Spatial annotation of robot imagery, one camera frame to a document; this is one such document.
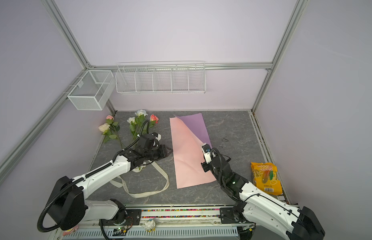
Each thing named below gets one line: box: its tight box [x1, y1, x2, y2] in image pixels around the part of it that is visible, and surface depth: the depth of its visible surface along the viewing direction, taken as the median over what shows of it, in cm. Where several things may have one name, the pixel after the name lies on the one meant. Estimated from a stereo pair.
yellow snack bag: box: [250, 162, 283, 196], surface depth 83 cm
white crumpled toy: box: [144, 218, 156, 233], surface depth 69 cm
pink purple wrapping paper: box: [169, 113, 217, 189], surface depth 95 cm
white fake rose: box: [127, 109, 148, 140], surface depth 113 cm
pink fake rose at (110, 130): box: [99, 115, 125, 149], surface depth 110 cm
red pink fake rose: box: [149, 114, 159, 128], surface depth 114 cm
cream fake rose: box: [98, 117, 121, 143], surface depth 110 cm
